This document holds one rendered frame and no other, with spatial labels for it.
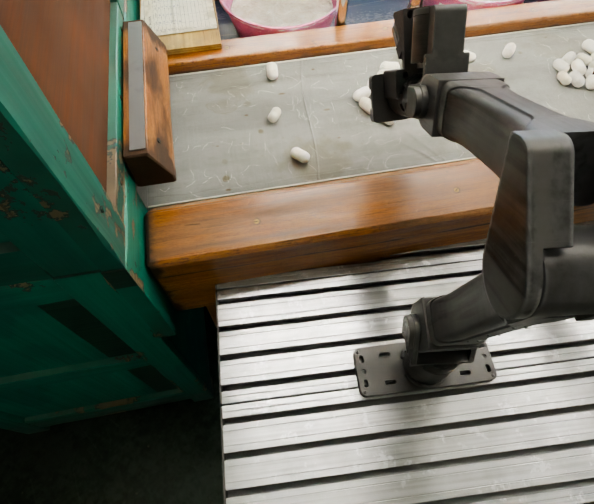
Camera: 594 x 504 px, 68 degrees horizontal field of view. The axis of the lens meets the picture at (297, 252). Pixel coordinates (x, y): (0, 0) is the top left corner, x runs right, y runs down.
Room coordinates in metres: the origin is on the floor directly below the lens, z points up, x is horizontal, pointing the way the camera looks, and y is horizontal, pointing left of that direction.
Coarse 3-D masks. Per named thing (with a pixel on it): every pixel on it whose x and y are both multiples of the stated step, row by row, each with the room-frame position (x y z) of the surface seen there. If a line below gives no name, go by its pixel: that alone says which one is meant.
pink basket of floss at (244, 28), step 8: (224, 0) 0.92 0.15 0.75; (232, 0) 0.96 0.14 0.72; (336, 0) 0.94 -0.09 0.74; (224, 8) 0.87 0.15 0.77; (232, 16) 0.84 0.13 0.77; (328, 16) 0.84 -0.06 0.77; (240, 24) 0.84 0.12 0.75; (248, 24) 0.82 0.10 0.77; (256, 24) 0.81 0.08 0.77; (304, 24) 0.81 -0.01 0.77; (312, 24) 0.82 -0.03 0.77; (320, 24) 0.84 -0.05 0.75; (328, 24) 0.87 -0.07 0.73; (240, 32) 0.86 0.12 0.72; (248, 32) 0.83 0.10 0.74; (256, 32) 0.82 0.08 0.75; (264, 32) 0.81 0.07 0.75; (272, 32) 0.81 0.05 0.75; (280, 32) 0.81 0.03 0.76
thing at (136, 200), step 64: (128, 0) 0.81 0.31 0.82; (128, 192) 0.36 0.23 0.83; (128, 256) 0.26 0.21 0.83; (0, 320) 0.22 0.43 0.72; (64, 320) 0.23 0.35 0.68; (128, 320) 0.23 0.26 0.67; (192, 320) 0.38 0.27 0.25; (0, 384) 0.18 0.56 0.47; (64, 384) 0.20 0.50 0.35; (128, 384) 0.22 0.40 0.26; (192, 384) 0.23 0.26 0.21
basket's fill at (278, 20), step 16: (240, 0) 0.95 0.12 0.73; (256, 0) 0.94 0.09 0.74; (272, 0) 0.95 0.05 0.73; (288, 0) 0.95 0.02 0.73; (304, 0) 0.95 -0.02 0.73; (320, 0) 0.95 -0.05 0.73; (240, 16) 0.90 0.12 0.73; (256, 16) 0.90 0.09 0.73; (272, 16) 0.89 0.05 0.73; (288, 16) 0.90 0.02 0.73; (304, 16) 0.89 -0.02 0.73; (320, 16) 0.90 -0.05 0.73
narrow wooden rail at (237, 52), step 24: (552, 0) 0.90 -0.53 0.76; (576, 0) 0.90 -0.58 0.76; (360, 24) 0.82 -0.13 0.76; (384, 24) 0.82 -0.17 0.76; (480, 24) 0.82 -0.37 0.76; (504, 24) 0.82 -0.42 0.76; (528, 24) 0.83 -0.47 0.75; (552, 24) 0.84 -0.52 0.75; (240, 48) 0.75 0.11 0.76; (264, 48) 0.75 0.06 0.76; (288, 48) 0.75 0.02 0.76; (312, 48) 0.75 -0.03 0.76; (336, 48) 0.76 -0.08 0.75; (360, 48) 0.77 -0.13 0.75
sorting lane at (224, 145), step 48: (384, 48) 0.78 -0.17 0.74; (480, 48) 0.78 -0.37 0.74; (528, 48) 0.78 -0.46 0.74; (576, 48) 0.78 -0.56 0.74; (192, 96) 0.64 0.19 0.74; (240, 96) 0.64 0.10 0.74; (288, 96) 0.64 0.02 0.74; (336, 96) 0.64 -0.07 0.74; (528, 96) 0.64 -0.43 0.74; (576, 96) 0.64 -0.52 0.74; (192, 144) 0.53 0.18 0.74; (240, 144) 0.53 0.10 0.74; (288, 144) 0.53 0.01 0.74; (336, 144) 0.53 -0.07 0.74; (384, 144) 0.53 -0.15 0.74; (432, 144) 0.53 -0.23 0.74; (192, 192) 0.43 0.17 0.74; (240, 192) 0.43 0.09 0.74
